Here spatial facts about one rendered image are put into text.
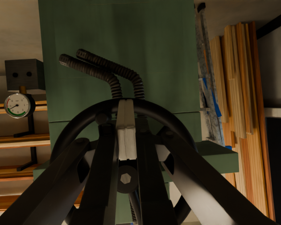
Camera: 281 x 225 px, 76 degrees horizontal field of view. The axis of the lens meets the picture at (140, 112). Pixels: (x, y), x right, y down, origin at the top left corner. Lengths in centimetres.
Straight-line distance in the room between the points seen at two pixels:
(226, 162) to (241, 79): 137
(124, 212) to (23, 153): 331
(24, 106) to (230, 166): 59
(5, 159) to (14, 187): 51
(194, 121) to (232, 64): 138
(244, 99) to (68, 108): 162
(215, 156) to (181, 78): 25
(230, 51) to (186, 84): 139
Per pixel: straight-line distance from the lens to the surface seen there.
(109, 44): 55
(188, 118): 54
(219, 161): 60
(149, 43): 55
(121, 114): 16
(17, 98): 54
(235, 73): 191
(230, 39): 194
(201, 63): 140
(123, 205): 48
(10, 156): 385
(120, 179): 34
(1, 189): 411
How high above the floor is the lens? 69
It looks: 2 degrees up
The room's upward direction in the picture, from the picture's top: 176 degrees clockwise
